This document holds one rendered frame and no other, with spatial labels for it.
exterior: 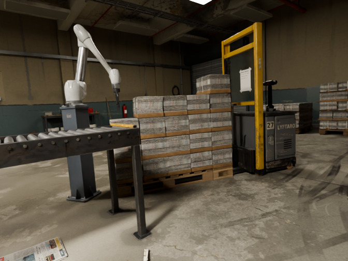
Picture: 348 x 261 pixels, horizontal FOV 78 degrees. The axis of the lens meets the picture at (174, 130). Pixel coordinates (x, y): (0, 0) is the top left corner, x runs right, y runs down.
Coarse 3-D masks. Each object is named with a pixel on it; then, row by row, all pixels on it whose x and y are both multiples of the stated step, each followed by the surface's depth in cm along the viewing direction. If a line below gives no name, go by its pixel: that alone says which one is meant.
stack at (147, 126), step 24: (120, 120) 225; (144, 120) 234; (168, 120) 244; (192, 120) 254; (144, 144) 236; (168, 144) 246; (192, 144) 255; (120, 168) 230; (144, 168) 239; (168, 168) 249; (120, 192) 231; (144, 192) 241
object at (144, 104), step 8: (144, 96) 231; (152, 96) 234; (160, 96) 236; (136, 104) 236; (144, 104) 233; (152, 104) 235; (160, 104) 238; (136, 112) 239; (144, 112) 233; (152, 112) 236
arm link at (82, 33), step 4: (76, 24) 223; (76, 28) 222; (80, 28) 222; (84, 28) 229; (76, 32) 223; (80, 32) 222; (84, 32) 223; (80, 36) 223; (84, 36) 223; (88, 36) 225; (80, 40) 230
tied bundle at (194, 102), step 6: (186, 96) 250; (192, 96) 252; (198, 96) 253; (204, 96) 255; (186, 102) 252; (192, 102) 252; (198, 102) 254; (204, 102) 256; (192, 108) 252; (198, 108) 254; (204, 108) 256
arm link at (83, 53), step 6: (90, 36) 238; (78, 42) 238; (84, 48) 240; (78, 54) 241; (84, 54) 241; (78, 60) 240; (84, 60) 242; (78, 66) 240; (84, 66) 243; (78, 72) 241; (84, 72) 245; (78, 78) 241; (84, 78) 247; (84, 84) 244; (84, 90) 244; (84, 96) 249
